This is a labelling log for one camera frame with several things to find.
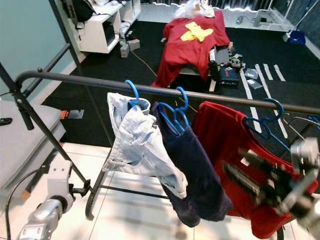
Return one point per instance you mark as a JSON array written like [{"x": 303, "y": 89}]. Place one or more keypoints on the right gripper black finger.
[
  {"x": 262, "y": 162},
  {"x": 245, "y": 182}
]

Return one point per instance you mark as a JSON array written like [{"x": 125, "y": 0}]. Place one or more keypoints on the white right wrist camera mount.
[{"x": 305, "y": 155}]

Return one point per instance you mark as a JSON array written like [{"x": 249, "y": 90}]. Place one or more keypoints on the white shelf unit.
[{"x": 92, "y": 35}]

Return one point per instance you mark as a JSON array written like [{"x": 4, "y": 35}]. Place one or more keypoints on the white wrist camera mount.
[
  {"x": 305, "y": 155},
  {"x": 60, "y": 180}
]

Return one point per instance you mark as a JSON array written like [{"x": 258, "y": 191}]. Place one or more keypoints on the blue plastic hanger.
[
  {"x": 252, "y": 121},
  {"x": 134, "y": 104},
  {"x": 178, "y": 111}
]

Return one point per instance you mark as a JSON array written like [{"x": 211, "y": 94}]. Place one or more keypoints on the clear plastic packet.
[
  {"x": 251, "y": 73},
  {"x": 255, "y": 84}
]

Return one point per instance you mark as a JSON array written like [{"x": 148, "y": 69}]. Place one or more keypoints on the grey upholstered bench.
[{"x": 30, "y": 135}]

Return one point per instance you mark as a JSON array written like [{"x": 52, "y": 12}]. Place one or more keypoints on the black bag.
[{"x": 80, "y": 10}]

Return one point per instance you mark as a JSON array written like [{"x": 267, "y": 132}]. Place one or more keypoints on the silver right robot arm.
[{"x": 312, "y": 222}]

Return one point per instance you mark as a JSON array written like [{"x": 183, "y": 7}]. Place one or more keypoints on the red cloth with yellow star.
[{"x": 180, "y": 50}]

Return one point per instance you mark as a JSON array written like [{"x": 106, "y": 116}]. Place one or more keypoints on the grey power adapter box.
[
  {"x": 124, "y": 51},
  {"x": 134, "y": 44}
]

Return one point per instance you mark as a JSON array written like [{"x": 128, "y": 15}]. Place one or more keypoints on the white power strip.
[{"x": 255, "y": 21}]

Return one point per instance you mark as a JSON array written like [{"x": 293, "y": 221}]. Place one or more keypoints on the navy blue garment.
[{"x": 200, "y": 175}]

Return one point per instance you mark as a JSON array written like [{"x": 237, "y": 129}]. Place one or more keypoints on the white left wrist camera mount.
[{"x": 60, "y": 180}]

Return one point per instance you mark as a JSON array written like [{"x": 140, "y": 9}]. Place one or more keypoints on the light blue denim garment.
[{"x": 140, "y": 145}]

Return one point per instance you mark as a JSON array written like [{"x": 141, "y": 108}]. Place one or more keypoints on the white crumpled cloth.
[{"x": 187, "y": 10}]

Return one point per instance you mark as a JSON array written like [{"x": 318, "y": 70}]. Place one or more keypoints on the blue broom with dustpan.
[{"x": 296, "y": 36}]

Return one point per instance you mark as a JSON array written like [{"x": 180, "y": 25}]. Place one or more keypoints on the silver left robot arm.
[{"x": 40, "y": 220}]

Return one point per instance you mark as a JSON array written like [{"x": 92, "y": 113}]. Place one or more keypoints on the small grey orange box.
[{"x": 72, "y": 115}]

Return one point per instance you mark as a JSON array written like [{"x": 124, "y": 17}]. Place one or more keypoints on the black tool case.
[{"x": 228, "y": 75}]

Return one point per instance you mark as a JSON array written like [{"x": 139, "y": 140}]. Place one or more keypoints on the black metal clothes rack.
[{"x": 80, "y": 78}]

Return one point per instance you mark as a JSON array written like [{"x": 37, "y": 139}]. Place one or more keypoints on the plain red t-shirt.
[{"x": 220, "y": 150}]

